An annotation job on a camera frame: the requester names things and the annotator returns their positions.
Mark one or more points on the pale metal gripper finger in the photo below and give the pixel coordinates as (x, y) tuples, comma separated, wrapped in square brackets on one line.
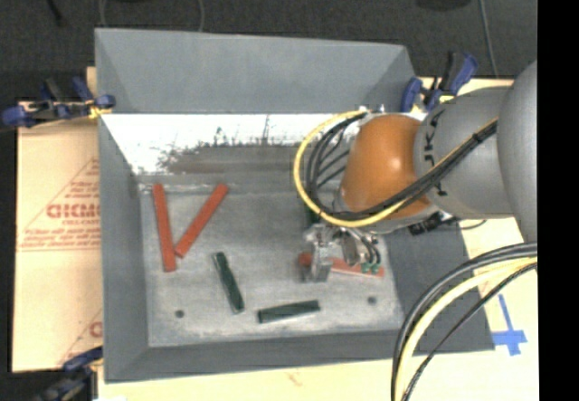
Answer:
[(308, 267), (325, 264)]

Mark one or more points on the red-brown block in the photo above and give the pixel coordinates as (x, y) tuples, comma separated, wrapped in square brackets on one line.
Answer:
[(164, 232), (348, 269), (201, 220)]

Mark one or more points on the dark green flat block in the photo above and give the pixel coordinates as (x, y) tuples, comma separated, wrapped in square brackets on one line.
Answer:
[(228, 281), (289, 311)]

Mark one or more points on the grey metal bin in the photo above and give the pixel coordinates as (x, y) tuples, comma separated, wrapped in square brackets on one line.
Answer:
[(271, 218)]

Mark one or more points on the brown cardboard board, red print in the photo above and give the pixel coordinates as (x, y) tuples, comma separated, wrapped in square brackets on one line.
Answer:
[(56, 254)]

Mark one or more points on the black cylinder on white bracket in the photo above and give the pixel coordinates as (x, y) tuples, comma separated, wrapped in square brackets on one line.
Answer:
[(425, 223)]

